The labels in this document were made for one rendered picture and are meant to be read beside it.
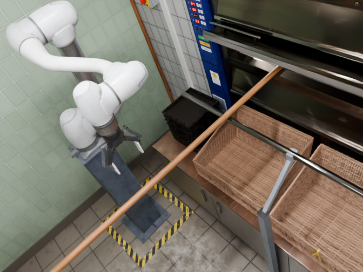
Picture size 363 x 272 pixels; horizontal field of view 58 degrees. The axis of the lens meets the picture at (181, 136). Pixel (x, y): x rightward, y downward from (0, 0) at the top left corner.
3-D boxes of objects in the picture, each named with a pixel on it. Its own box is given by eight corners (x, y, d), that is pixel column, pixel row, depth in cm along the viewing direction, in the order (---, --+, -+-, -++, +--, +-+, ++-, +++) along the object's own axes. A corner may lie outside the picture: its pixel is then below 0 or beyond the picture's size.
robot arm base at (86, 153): (66, 151, 203) (61, 146, 199) (93, 129, 210) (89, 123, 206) (80, 165, 192) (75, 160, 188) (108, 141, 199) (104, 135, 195)
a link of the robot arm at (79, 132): (68, 141, 201) (48, 117, 185) (92, 122, 206) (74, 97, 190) (80, 153, 190) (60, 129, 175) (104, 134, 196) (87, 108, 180)
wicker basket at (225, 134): (242, 127, 232) (237, 100, 212) (315, 165, 197) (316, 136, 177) (196, 174, 217) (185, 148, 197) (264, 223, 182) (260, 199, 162)
